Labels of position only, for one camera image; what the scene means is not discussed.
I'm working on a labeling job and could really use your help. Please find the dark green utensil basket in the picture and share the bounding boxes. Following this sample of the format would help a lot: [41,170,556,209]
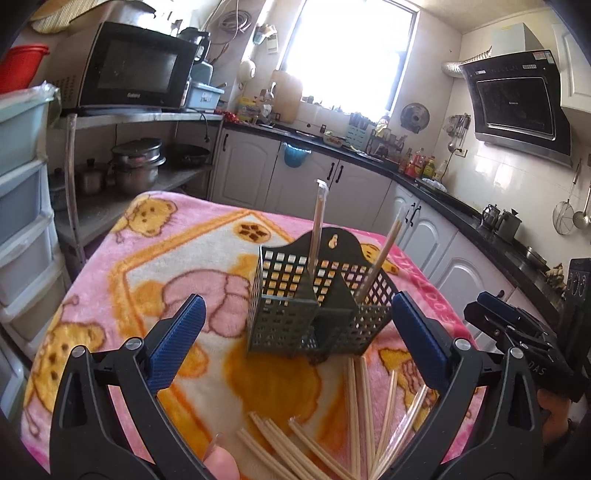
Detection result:
[246,227,398,362]

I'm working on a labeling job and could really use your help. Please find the left hand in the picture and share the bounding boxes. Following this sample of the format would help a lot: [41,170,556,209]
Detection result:
[204,434,240,480]

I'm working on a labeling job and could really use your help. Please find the red plastic basin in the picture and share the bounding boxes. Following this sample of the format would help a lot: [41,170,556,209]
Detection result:
[0,43,50,94]

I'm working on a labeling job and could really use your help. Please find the small steel teapot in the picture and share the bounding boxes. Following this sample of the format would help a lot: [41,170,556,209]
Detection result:
[481,204,522,243]

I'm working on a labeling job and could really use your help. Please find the blue plastic drawer unit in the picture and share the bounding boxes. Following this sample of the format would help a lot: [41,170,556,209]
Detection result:
[1,83,69,359]

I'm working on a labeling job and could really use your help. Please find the electric kettle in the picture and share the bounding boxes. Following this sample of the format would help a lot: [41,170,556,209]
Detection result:
[177,27,211,63]

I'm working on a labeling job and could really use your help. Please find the black range hood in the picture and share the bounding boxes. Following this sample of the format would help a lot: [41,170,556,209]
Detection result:
[460,50,572,167]

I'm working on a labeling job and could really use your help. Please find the metal shelf rack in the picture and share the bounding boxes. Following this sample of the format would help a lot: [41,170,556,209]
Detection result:
[55,111,222,268]

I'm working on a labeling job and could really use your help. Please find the right hand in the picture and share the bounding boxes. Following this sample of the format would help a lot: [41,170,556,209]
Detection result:
[537,389,572,446]

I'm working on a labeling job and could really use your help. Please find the small fan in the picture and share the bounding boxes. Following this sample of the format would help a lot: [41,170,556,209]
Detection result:
[400,102,431,134]

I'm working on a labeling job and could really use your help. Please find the white kitchen cabinets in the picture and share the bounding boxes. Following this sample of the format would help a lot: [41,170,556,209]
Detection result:
[211,128,515,314]

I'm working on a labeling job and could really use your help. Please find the black microwave oven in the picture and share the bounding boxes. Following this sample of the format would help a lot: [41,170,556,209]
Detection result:
[45,22,197,110]

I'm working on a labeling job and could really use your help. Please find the blue hanging bin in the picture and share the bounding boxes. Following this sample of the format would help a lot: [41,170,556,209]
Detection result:
[283,143,311,169]

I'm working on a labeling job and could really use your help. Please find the blue plastic container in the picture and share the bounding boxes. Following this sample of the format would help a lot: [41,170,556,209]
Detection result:
[185,81,224,111]

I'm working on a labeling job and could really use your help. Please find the black wok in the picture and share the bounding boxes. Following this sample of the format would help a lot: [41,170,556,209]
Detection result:
[166,144,211,169]

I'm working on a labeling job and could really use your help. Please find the chopstick pair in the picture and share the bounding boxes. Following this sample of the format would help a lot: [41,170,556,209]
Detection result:
[249,412,322,479]
[346,357,362,479]
[288,417,356,480]
[355,219,403,304]
[370,385,429,480]
[308,179,329,279]

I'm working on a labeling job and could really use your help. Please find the stainless steel pot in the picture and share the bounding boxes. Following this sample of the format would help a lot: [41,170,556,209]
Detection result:
[111,137,166,195]

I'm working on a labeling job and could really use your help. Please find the pink cartoon bear blanket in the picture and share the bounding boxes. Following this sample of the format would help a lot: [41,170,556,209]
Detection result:
[20,191,486,480]

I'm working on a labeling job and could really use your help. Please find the metal strainer ladle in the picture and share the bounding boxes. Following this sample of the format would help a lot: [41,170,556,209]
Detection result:
[552,163,581,236]

